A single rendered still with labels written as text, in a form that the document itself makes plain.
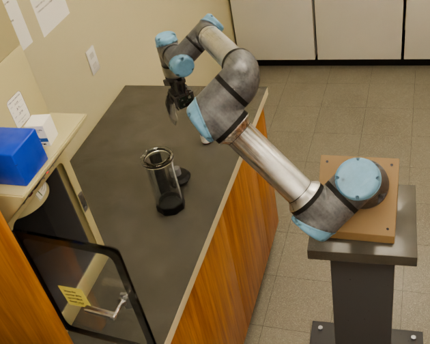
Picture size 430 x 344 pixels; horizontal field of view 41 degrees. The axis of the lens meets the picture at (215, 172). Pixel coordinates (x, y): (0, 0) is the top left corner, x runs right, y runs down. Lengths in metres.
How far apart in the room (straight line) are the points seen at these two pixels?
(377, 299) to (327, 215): 0.54
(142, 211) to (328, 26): 2.65
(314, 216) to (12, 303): 0.81
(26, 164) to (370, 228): 1.01
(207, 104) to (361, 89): 2.81
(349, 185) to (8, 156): 0.86
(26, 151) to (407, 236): 1.13
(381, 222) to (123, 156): 1.06
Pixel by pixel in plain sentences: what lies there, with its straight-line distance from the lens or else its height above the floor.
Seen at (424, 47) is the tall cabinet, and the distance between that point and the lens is 4.38.
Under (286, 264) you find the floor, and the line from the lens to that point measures 3.00.
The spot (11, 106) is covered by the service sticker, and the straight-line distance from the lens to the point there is 1.46.
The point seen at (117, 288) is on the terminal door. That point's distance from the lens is 1.39.
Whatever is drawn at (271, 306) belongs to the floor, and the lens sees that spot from 2.84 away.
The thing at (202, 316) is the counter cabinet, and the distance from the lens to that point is 2.02.
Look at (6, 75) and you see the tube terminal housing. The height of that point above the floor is 1.68.
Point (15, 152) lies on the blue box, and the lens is 1.30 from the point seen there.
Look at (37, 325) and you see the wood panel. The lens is 1.57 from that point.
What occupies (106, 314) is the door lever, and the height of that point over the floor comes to 1.21.
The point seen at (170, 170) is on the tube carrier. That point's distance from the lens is 1.88.
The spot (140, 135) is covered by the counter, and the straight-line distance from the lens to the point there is 2.41.
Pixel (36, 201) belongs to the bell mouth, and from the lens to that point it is 1.59.
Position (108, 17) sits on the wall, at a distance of 2.75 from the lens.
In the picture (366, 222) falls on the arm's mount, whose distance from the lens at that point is 1.78.
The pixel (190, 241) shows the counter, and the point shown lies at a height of 0.94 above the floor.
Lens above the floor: 2.26
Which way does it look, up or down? 39 degrees down
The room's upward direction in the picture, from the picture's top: 12 degrees counter-clockwise
